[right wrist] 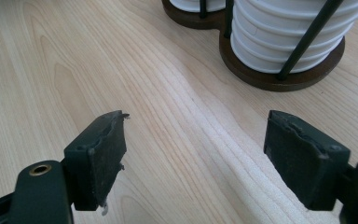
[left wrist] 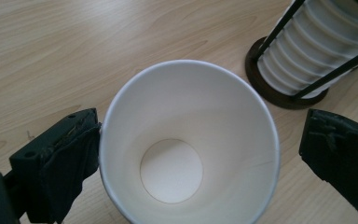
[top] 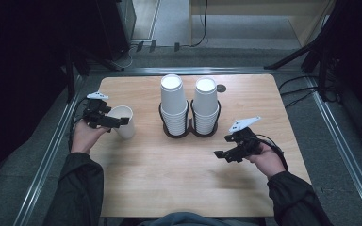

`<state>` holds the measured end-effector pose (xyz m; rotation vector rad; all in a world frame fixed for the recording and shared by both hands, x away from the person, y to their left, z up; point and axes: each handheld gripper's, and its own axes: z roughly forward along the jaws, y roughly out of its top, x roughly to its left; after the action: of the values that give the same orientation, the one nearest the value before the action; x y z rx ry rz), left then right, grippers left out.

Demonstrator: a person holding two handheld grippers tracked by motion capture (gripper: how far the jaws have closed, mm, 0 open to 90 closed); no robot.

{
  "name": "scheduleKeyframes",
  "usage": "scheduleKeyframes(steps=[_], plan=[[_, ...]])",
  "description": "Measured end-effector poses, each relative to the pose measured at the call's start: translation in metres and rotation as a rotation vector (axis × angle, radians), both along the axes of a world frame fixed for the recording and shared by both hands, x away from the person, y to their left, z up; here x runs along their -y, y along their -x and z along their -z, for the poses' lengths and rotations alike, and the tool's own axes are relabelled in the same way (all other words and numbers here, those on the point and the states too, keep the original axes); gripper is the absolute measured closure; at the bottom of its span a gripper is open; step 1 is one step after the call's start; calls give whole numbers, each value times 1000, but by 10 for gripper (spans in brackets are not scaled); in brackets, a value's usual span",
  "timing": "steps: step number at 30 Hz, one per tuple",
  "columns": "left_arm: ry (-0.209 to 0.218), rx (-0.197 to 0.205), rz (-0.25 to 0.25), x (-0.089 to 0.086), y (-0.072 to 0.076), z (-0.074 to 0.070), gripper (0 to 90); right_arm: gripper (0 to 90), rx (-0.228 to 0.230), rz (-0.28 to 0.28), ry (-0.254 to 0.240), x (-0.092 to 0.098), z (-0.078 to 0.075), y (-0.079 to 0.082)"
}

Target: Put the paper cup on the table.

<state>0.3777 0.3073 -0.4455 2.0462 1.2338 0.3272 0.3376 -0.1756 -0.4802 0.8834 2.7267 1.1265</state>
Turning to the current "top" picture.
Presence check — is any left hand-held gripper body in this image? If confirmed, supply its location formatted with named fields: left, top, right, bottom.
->
left=81, top=90, right=110, bottom=130

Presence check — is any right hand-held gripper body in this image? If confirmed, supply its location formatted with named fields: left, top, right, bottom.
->
left=224, top=116, right=263, bottom=164

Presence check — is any white paper cup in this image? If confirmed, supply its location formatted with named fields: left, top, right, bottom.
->
left=107, top=105, right=137, bottom=140

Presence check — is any black wire cup holder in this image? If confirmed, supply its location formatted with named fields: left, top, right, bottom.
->
left=157, top=99, right=222, bottom=139

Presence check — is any stack of white paper cups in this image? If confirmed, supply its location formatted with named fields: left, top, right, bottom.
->
left=159, top=73, right=190, bottom=137
left=192, top=76, right=221, bottom=136

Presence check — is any person's left hand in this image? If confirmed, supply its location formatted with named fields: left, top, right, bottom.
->
left=70, top=119, right=111, bottom=154

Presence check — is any person's right hand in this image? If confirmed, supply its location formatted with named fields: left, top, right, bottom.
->
left=244, top=142, right=287, bottom=181

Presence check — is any black metal stand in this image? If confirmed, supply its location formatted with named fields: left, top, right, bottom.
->
left=63, top=46, right=125, bottom=103

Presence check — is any person's blue clothing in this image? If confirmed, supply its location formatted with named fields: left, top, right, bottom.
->
left=138, top=211, right=258, bottom=226

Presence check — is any black cabinet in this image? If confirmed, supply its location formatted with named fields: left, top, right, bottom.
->
left=95, top=0, right=137, bottom=61

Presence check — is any black tripod stand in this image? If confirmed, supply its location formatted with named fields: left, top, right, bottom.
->
left=263, top=0, right=362, bottom=105

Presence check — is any light wooden cabinet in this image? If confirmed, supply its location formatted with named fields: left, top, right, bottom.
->
left=188, top=0, right=338, bottom=48

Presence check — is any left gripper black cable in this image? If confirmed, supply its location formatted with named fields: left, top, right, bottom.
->
left=68, top=97, right=89, bottom=152

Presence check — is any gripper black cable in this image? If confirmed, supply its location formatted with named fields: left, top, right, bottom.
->
left=68, top=97, right=89, bottom=152
left=253, top=133, right=289, bottom=172

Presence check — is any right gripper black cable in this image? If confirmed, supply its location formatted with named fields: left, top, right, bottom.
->
left=253, top=133, right=289, bottom=172

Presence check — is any black floor cable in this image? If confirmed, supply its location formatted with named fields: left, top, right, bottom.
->
left=277, top=74, right=320, bottom=92
left=279, top=88, right=320, bottom=109

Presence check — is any metal floor rail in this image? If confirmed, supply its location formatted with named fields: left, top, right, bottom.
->
left=304, top=74, right=362, bottom=226
left=12, top=74, right=89, bottom=226
left=88, top=66, right=309, bottom=76

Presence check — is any black hanging cable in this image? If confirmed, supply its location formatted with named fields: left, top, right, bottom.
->
left=189, top=0, right=209, bottom=49

